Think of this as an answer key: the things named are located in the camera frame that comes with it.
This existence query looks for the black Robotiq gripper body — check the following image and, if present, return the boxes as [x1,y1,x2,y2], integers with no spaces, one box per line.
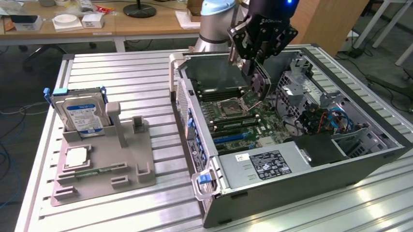
[245,0,301,59]

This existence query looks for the black graphics card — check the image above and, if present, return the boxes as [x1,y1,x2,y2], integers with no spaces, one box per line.
[229,45,273,102]

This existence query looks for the wooden cabinet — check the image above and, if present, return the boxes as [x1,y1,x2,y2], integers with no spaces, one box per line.
[287,0,370,57]

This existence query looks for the white paper stack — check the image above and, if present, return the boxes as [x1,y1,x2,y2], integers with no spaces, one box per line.
[175,11,203,30]

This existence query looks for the black RAM slot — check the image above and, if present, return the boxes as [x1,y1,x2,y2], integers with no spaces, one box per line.
[198,87,243,96]
[200,93,245,102]

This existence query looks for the metal drive cage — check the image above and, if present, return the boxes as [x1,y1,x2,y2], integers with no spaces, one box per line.
[270,57,343,116]

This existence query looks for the CPU socket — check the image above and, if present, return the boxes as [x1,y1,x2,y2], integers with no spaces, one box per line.
[216,98,251,119]

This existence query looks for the wooden desk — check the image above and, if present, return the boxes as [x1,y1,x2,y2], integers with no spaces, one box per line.
[0,0,291,53]

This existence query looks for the black lamp base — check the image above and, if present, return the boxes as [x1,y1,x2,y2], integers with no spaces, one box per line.
[123,0,158,18]

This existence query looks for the green motherboard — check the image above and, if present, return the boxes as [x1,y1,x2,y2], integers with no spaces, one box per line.
[192,81,302,156]

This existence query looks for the installed RAM stick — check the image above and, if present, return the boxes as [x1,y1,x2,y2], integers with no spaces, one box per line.
[211,115,261,131]

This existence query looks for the black stand base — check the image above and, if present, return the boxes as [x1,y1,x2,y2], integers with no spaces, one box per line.
[365,72,413,89]

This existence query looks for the blue expansion slot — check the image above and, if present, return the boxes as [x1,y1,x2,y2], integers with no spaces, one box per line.
[212,132,247,145]

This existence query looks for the red package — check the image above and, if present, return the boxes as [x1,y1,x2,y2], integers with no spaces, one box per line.
[96,6,116,16]

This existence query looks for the small white box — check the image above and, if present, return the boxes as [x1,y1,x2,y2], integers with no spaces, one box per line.
[80,13,106,29]

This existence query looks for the metal disk bay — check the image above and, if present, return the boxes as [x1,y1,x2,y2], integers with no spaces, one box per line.
[330,125,390,160]

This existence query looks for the white round holder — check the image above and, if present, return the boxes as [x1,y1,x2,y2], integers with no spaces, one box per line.
[52,14,84,33]

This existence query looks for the grey power supply unit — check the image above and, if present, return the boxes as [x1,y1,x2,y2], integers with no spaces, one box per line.
[218,141,313,190]

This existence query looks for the hard disk with blue caddy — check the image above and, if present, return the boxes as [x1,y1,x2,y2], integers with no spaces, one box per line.
[43,84,110,138]

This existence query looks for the black chair base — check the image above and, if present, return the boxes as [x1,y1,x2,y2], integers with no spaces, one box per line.
[19,43,98,71]

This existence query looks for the open black PC case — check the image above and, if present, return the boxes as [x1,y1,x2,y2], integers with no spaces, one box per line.
[168,46,413,229]

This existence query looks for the white box with black lid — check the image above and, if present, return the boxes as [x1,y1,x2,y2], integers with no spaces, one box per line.
[9,14,44,31]

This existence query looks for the silver CPU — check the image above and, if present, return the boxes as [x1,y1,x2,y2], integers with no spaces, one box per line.
[64,147,90,169]

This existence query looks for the green RAM stick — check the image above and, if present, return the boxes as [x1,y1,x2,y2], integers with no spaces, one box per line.
[73,165,126,176]

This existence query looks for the grey parts rack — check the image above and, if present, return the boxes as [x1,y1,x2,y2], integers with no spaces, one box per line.
[51,101,158,207]

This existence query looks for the white table frame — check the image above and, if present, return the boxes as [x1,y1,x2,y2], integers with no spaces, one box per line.
[353,0,413,66]

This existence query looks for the red wire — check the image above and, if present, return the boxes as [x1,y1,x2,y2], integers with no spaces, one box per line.
[314,108,334,134]

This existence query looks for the blue wire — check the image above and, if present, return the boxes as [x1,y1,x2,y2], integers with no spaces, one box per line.
[326,108,354,133]

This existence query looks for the white floor cable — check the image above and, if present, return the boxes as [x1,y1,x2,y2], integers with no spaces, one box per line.
[0,101,49,116]

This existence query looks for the blue floor cable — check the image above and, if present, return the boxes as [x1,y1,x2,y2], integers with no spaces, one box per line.
[0,113,27,209]

